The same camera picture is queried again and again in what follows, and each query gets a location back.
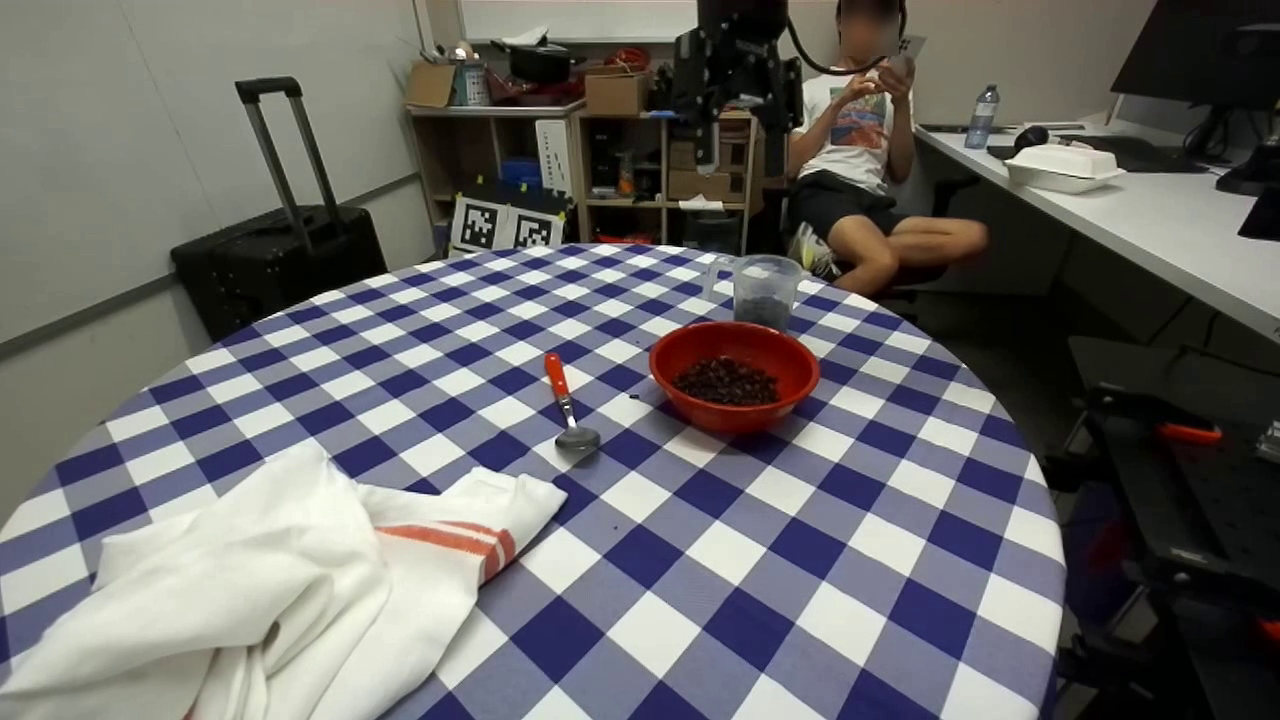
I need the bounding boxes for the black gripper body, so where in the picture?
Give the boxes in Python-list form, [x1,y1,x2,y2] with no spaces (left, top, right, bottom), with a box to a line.
[687,30,792,98]

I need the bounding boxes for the orange handled metal spoon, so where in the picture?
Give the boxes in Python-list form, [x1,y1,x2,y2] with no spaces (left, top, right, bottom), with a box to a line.
[538,347,608,472]

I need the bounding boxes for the transparent plastic cup bowl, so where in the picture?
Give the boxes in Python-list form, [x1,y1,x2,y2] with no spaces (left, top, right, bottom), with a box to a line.
[728,250,808,332]

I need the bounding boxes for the orange plastic bowl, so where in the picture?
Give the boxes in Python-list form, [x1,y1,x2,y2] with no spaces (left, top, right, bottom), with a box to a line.
[646,316,826,438]

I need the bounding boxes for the open cardboard box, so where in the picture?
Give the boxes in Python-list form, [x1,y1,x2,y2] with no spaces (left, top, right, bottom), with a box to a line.
[580,64,656,118]

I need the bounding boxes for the seated person in white shirt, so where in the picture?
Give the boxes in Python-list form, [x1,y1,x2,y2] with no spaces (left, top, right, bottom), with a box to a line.
[783,0,993,297]

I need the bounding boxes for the wooden storage shelf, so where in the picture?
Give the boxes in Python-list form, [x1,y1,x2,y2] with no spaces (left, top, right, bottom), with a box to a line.
[404,54,769,259]

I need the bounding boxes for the clear water bottle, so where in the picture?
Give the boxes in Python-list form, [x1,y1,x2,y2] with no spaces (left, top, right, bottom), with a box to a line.
[964,80,1005,151]

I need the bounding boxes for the white fiducial tag board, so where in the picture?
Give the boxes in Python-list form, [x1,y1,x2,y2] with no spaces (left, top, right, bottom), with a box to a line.
[445,190,572,259]

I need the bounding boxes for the small cardboard box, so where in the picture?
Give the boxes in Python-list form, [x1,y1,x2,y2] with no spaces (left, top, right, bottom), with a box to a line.
[404,54,465,115]

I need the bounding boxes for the white food container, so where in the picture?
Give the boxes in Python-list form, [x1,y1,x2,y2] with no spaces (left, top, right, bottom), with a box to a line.
[1005,134,1130,200]

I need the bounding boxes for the black keyboard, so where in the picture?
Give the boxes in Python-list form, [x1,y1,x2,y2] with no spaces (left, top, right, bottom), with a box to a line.
[1092,130,1218,175]

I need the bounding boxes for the long white desk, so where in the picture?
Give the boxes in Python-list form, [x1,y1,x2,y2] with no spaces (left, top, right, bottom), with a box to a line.
[915,122,1280,353]

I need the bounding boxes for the black computer monitor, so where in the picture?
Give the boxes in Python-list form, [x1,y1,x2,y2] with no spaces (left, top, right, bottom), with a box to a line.
[1112,0,1280,111]

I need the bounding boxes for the black wheeled suitcase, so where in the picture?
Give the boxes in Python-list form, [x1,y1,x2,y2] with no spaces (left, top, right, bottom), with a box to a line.
[167,73,394,343]

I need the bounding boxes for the blue white checkered tablecloth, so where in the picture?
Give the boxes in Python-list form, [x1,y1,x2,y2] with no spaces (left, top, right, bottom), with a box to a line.
[0,237,1071,720]

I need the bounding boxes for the black equipment cart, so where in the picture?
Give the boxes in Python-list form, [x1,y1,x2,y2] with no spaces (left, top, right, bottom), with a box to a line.
[1053,332,1280,720]

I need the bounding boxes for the white cloth with orange stripes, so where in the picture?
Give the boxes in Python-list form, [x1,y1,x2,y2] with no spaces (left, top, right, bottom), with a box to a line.
[0,435,572,720]

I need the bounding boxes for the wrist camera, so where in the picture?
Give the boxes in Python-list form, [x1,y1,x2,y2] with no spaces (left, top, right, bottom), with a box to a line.
[693,0,792,40]

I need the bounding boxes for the orange handled tool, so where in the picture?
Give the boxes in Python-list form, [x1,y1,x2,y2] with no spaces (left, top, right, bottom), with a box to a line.
[1157,415,1227,450]

